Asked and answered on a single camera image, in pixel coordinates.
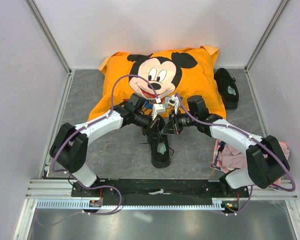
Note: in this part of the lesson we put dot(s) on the orange Mickey Mouse pillow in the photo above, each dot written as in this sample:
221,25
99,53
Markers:
188,71

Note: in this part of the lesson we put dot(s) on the grey slotted cable duct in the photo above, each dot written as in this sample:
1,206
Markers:
95,203

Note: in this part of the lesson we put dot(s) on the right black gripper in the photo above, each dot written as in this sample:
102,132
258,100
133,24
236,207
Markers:
171,128

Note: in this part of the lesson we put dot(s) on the aluminium frame post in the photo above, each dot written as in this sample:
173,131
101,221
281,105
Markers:
33,7
267,33

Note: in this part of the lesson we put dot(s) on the left aluminium frame post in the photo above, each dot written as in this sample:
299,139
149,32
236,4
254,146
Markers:
33,7

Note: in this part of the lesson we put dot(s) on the white tape scrap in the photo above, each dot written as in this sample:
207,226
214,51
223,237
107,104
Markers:
159,192

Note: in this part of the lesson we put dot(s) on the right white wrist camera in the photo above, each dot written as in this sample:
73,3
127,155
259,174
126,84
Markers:
172,102

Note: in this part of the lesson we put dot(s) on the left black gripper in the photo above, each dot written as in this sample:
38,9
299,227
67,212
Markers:
152,130

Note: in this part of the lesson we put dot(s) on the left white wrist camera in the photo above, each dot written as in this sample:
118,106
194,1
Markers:
157,108

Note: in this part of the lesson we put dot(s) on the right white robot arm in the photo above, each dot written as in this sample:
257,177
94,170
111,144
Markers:
265,159

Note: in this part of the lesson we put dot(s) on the black sneaker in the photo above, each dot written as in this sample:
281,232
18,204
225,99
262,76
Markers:
227,88
159,145

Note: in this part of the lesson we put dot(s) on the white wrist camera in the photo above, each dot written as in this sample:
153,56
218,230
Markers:
157,108
172,102

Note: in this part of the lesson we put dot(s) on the pink crumpled cloth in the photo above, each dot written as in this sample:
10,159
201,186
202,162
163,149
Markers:
232,163

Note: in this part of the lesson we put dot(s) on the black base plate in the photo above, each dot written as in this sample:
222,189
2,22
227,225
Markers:
188,190

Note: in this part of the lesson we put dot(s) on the right aluminium frame post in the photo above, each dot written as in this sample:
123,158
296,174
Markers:
267,33

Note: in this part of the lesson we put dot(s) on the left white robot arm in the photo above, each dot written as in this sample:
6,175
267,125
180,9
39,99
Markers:
70,146

